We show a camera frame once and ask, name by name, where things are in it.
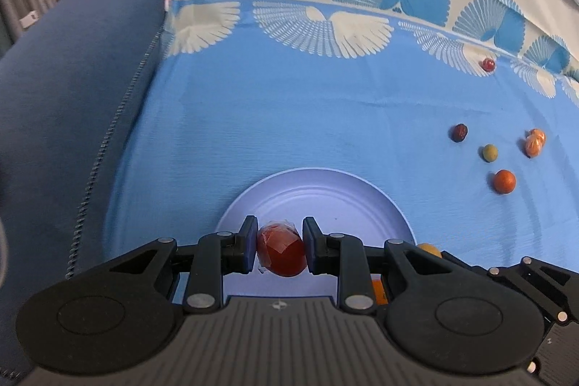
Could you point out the small white tag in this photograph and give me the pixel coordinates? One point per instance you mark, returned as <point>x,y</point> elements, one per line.
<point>28,20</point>

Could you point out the green jujube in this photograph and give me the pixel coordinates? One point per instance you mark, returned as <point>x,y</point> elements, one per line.
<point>489,152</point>

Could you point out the light blue round plate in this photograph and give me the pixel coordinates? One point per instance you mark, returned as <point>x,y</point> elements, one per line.
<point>316,196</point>

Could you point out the blue fan-print cloth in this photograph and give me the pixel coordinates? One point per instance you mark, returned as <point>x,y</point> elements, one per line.
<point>316,105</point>

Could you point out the plastic-wrapped red fruit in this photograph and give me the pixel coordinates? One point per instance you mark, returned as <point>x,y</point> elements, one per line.
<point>488,64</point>
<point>281,251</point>

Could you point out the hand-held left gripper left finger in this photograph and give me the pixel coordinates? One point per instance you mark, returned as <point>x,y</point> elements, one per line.
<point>248,242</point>

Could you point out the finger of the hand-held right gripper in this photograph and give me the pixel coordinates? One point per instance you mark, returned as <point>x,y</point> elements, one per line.
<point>533,277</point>

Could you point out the plastic-wrapped tangerine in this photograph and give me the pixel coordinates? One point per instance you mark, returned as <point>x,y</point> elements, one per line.
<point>535,142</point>

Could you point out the orange tangerine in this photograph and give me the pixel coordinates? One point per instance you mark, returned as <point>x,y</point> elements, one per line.
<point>504,181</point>
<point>378,291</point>

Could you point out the dark red jujube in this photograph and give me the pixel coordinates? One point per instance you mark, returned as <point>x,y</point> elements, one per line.
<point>460,132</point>

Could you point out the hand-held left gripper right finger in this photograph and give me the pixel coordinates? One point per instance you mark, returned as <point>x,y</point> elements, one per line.
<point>311,246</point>

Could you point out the blue fabric sofa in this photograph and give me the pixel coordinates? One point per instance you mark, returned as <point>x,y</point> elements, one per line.
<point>68,96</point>

